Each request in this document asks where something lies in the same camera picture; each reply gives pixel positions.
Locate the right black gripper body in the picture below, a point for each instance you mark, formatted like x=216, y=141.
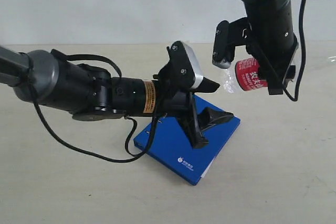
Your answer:
x=274, y=60

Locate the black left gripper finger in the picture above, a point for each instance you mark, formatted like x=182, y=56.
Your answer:
x=209, y=118
x=208, y=86

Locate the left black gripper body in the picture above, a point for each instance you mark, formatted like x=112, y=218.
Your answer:
x=178, y=103

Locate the clear red-label water bottle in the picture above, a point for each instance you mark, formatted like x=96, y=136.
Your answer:
x=249, y=75

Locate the blue ring binder notebook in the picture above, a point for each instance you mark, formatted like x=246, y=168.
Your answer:
x=172, y=148

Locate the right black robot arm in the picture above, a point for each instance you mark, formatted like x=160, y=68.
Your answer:
x=268, y=36

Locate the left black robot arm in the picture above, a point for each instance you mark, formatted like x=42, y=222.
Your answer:
x=89, y=93

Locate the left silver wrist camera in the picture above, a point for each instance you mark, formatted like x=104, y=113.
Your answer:
x=186, y=71

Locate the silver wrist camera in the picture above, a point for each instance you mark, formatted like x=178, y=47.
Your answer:
x=186, y=71
x=223, y=43

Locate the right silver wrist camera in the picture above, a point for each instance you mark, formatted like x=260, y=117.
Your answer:
x=223, y=43

